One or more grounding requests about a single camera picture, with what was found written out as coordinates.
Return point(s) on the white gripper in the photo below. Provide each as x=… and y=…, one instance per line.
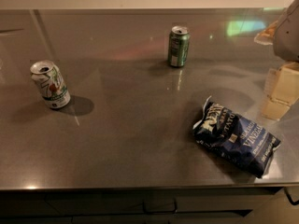
x=288, y=36

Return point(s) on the blue chip bag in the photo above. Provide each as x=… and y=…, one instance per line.
x=234, y=138

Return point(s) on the green soda can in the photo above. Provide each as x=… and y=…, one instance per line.
x=179, y=39

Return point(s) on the white 7up can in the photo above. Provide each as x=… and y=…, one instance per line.
x=50, y=83

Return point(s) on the black drawer handle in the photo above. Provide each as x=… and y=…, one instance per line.
x=160, y=207

